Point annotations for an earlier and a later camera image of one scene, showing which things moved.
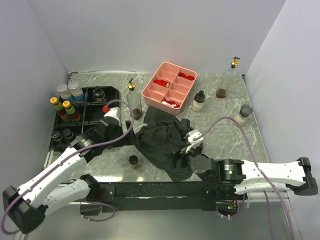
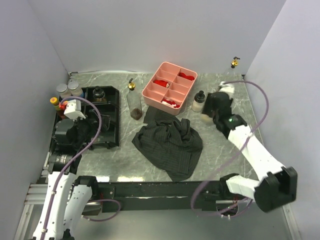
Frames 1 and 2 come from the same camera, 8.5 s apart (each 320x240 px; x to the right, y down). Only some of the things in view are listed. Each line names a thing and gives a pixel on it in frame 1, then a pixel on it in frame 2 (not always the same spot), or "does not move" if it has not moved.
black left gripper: x=129 y=140 to x=93 y=125
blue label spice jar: x=65 y=94 does not move
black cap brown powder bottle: x=98 y=94 does not move
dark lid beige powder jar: x=245 y=111 to x=206 y=120
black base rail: x=158 y=196 does not move
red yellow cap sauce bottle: x=58 y=107 does not move
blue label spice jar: x=76 y=92 does not move
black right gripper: x=176 y=154 to x=208 y=102
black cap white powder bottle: x=198 y=104 does not move
